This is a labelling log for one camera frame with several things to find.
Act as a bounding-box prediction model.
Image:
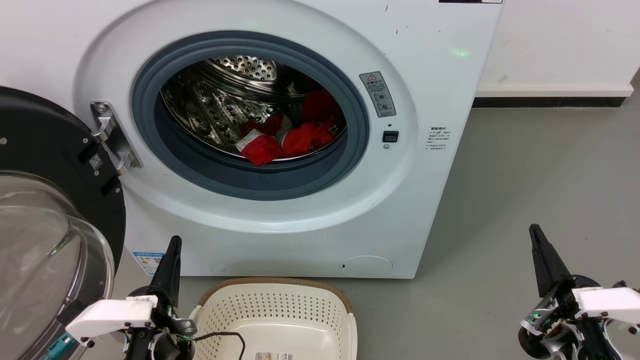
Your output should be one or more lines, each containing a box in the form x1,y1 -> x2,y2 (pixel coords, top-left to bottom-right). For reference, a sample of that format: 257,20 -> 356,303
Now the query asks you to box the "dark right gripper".
517,224 -> 612,360

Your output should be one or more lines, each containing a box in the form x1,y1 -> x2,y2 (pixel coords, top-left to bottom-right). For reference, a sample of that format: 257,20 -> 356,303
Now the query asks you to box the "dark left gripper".
124,236 -> 198,360

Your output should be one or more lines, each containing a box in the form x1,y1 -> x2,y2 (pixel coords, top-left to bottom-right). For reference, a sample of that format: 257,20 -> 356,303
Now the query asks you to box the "cream perforated laundry basket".
189,277 -> 358,360

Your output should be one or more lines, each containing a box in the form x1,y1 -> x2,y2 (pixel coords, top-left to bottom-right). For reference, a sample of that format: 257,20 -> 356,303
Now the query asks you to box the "red and white garment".
235,90 -> 347,167

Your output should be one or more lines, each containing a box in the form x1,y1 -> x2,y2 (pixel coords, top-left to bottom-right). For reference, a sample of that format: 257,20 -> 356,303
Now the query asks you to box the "stainless steel washing machine drum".
160,55 -> 348,162

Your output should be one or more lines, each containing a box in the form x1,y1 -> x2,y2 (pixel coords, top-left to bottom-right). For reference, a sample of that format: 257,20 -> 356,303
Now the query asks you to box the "black washer door with glass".
0,86 -> 127,360

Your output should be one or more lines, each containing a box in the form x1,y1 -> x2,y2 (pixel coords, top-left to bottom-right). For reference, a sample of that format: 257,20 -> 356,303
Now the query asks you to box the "blue energy label sticker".
132,251 -> 166,276

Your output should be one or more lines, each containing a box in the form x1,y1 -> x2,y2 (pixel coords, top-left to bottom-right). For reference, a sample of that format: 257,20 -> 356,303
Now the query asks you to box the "grey rubber door gasket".
131,31 -> 371,202

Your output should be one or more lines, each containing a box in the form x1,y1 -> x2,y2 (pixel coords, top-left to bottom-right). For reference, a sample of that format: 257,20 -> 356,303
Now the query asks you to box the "white front-load washing machine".
0,0 -> 505,280

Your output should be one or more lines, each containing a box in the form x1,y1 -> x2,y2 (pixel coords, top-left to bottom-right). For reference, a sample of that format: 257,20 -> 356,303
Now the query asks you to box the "metal door hinge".
90,101 -> 143,176

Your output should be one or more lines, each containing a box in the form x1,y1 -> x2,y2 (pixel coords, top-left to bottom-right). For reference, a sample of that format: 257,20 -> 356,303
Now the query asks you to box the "black baseboard strip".
472,96 -> 626,108

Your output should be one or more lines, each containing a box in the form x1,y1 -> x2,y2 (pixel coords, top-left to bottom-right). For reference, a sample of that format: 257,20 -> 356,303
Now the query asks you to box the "white text sticker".
426,125 -> 451,152

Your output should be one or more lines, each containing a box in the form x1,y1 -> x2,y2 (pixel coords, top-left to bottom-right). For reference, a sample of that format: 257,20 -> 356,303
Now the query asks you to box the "round white filter cover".
340,255 -> 394,278

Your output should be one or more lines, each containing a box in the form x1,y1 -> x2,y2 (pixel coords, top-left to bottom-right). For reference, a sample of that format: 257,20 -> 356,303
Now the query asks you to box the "grey warning label sticker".
359,71 -> 397,119

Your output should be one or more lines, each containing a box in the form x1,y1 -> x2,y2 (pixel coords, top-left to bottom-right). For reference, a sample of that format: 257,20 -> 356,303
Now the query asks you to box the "thin black cable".
192,331 -> 247,360

